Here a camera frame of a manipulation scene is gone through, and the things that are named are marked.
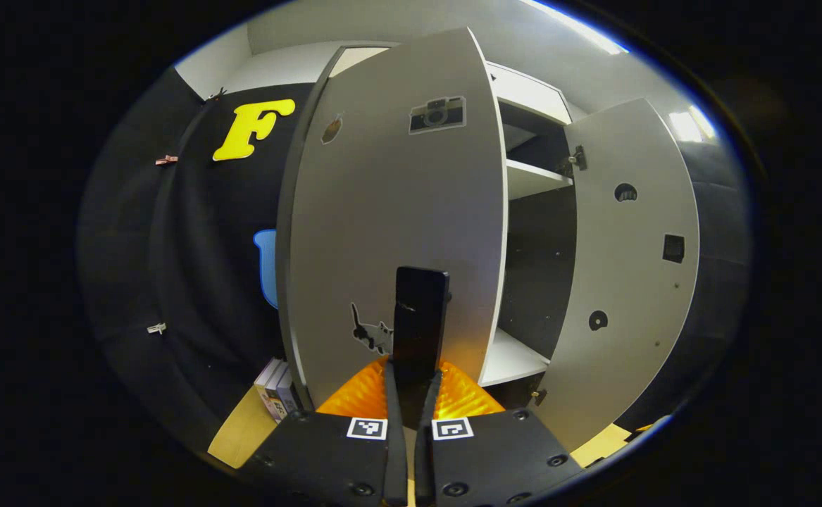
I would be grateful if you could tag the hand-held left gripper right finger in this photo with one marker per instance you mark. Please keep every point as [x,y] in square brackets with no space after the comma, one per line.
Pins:
[425,443]

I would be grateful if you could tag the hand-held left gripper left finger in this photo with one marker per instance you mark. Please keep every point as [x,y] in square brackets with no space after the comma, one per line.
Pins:
[396,436]

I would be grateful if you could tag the beige cabinet door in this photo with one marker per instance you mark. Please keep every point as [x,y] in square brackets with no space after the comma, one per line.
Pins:
[382,211]
[629,282]

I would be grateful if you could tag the beige double-door shoe cabinet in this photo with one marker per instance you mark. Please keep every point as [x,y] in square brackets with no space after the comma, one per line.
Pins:
[530,176]

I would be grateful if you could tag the row of books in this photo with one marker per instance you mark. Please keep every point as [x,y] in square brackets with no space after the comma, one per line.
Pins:
[273,387]

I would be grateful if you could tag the white clip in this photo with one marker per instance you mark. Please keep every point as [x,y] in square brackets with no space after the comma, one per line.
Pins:
[156,328]

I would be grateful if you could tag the black backdrop cloth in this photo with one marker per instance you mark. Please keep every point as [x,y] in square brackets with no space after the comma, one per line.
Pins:
[717,267]
[136,246]

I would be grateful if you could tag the red clip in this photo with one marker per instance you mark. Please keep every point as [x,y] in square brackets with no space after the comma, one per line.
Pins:
[166,160]

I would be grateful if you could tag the black clip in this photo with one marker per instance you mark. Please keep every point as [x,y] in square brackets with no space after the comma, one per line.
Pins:
[216,94]

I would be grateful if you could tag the small ceiling light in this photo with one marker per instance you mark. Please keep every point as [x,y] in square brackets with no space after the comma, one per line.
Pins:
[689,125]

